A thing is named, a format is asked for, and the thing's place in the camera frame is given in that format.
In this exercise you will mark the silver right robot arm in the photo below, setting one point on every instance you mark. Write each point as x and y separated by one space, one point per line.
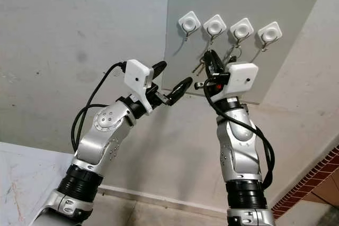
238 152

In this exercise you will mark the white folding table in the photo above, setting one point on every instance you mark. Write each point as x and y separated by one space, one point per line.
26 189

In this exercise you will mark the red brick ledge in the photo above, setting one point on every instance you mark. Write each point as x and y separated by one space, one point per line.
312 178

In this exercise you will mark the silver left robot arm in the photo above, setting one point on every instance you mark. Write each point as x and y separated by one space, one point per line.
103 136

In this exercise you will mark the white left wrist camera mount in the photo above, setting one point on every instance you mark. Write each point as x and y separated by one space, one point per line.
137 75

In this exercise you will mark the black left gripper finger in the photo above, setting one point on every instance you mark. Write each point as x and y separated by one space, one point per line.
159 67
180 87

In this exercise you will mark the white square wall hook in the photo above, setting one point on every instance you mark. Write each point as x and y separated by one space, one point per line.
215 25
189 23
270 33
242 28

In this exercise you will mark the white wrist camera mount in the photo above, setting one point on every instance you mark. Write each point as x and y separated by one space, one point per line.
242 77
137 75

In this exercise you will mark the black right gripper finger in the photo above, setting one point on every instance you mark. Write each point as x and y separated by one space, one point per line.
229 61
213 63

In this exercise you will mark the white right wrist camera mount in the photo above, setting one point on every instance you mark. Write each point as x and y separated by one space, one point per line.
242 77

